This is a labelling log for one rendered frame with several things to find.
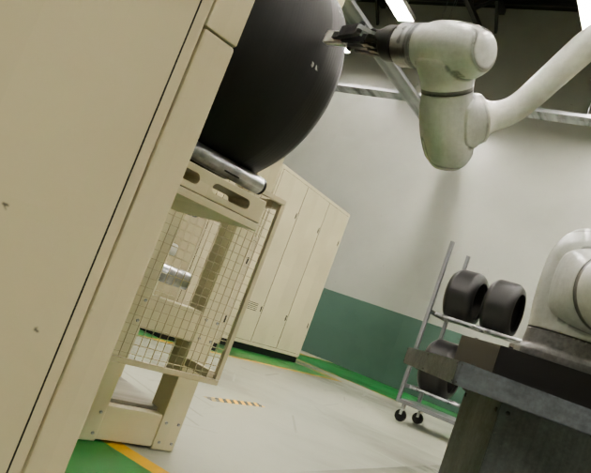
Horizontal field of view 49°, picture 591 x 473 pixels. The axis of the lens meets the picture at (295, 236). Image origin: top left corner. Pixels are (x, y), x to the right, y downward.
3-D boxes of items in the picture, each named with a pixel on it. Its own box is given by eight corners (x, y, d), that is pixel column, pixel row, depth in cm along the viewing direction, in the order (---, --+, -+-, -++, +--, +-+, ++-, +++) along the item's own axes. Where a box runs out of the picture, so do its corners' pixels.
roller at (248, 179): (143, 129, 144) (147, 139, 141) (154, 113, 142) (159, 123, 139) (252, 189, 167) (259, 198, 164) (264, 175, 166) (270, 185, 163)
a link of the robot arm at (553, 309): (579, 344, 138) (607, 247, 139) (636, 357, 120) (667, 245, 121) (511, 321, 136) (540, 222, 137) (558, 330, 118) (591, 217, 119)
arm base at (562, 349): (588, 375, 139) (596, 350, 139) (620, 384, 117) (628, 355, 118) (504, 348, 143) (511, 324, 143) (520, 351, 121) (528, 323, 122)
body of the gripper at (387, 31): (420, 38, 135) (388, 36, 142) (399, 16, 129) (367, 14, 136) (405, 70, 135) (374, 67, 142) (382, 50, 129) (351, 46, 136)
